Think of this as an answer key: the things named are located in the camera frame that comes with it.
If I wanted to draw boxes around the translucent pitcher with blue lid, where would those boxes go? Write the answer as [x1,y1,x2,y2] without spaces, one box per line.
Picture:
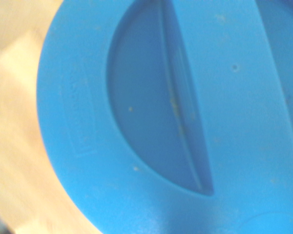
[36,0,293,234]

